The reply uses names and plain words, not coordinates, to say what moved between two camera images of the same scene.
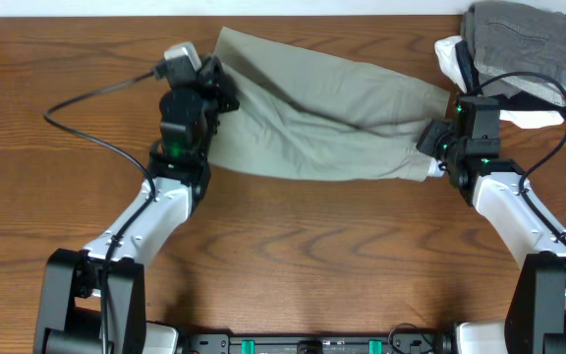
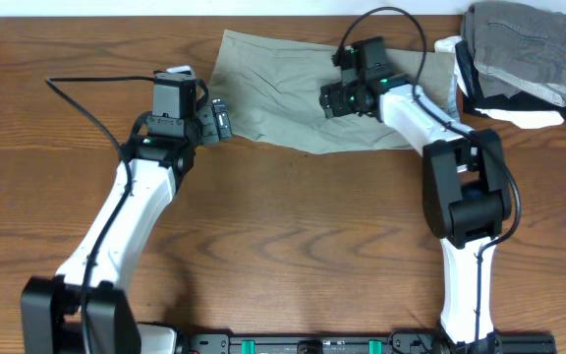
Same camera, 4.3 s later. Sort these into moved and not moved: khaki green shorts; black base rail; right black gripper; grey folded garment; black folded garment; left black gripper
Moved: left black gripper; khaki green shorts; right black gripper
Not moved: grey folded garment; black folded garment; black base rail
